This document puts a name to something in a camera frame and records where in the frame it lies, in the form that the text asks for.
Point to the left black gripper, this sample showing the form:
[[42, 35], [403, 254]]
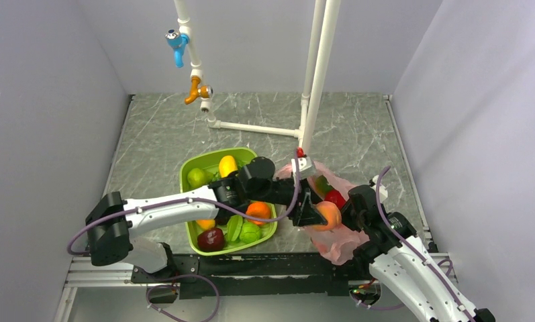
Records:
[[305, 213]]

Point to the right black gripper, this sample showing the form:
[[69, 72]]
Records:
[[346, 219]]

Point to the fake peach orange pink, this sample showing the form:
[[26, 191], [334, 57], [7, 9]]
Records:
[[331, 214]]

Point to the red fake fruit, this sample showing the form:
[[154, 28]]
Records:
[[335, 197]]

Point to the green fake fruit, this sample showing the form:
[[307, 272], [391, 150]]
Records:
[[322, 186]]

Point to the pink plastic bag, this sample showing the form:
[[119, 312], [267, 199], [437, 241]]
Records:
[[336, 245]]

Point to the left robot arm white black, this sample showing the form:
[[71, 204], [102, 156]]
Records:
[[114, 225]]

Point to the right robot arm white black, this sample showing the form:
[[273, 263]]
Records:
[[398, 259]]

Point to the orange fake tangerine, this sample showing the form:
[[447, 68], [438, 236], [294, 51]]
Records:
[[258, 210]]

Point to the green fake lime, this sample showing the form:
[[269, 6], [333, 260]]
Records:
[[250, 232]]

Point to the green fake starfruit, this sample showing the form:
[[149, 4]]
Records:
[[234, 228]]

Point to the dark red fake apple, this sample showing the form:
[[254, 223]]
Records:
[[211, 240]]

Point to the orange yellow fake mango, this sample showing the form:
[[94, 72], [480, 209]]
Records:
[[206, 224]]

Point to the green plastic tray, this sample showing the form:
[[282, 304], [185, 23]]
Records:
[[210, 162]]

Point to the orange tap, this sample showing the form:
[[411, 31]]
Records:
[[197, 90]]

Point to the blue tap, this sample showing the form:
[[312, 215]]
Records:
[[178, 42]]

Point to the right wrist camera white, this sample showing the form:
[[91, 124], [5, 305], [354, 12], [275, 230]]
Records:
[[383, 193]]

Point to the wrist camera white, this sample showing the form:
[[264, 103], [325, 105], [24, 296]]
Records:
[[303, 165], [383, 193]]

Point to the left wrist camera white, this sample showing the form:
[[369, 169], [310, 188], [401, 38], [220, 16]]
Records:
[[303, 165]]

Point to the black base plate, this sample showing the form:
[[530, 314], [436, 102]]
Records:
[[257, 274]]

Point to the white pvc pipe frame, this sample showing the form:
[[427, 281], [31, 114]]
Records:
[[323, 29]]

